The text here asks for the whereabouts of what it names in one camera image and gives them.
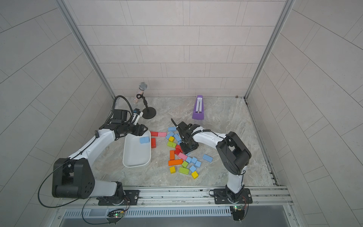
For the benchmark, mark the short orange block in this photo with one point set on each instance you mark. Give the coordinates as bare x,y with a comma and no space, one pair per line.
172,154

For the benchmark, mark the green block upper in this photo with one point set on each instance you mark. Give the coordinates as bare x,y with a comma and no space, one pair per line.
171,144

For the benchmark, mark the purple metronome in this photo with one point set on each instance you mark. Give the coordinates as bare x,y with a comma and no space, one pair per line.
198,111

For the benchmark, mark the yellow cube front left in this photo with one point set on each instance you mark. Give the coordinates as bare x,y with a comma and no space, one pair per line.
172,170

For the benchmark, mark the long orange block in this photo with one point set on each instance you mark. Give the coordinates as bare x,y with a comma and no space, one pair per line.
175,162

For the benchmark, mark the red block centre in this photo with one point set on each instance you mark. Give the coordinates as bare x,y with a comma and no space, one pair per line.
178,150

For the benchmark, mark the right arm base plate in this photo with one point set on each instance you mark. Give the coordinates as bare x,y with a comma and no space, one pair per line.
226,196

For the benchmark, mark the black microphone stand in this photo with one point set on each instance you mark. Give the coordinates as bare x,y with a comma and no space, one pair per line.
148,112

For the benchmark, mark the green block front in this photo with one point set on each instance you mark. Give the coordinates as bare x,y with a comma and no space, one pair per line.
184,170

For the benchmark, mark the yellow cube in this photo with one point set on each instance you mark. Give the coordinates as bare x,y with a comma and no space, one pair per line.
172,170
194,175
171,139

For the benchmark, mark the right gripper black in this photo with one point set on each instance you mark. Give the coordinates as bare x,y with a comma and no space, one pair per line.
185,149

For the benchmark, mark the green block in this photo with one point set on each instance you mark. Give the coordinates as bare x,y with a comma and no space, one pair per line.
171,144
184,170

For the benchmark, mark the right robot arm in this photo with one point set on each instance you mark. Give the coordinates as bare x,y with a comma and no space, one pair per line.
233,153

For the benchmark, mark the lone blue block right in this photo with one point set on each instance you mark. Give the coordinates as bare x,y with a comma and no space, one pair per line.
207,158

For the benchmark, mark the rhinestone silver microphone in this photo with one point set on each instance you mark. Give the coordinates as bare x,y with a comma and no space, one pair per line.
142,88

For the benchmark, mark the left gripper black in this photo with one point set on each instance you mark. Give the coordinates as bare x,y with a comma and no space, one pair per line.
139,130

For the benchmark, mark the yellow cube front right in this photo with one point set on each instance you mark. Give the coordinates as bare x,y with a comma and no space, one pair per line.
194,175

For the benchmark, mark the white plastic tray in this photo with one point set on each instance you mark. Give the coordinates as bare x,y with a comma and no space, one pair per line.
136,154

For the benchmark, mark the yellow cube upper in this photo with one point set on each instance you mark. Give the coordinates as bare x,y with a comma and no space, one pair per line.
171,139

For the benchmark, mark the red block by tray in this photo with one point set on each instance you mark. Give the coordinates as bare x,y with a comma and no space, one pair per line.
153,143

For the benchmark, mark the pink block centre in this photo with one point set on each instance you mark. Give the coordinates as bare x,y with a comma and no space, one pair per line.
182,156

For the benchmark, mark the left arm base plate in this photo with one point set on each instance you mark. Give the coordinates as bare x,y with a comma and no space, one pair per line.
128,197

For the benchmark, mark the pink block upper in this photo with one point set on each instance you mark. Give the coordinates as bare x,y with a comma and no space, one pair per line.
162,134

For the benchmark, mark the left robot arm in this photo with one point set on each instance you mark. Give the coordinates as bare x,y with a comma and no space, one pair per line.
73,176

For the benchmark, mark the pink block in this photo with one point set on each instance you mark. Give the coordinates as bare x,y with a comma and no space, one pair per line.
182,156
162,134

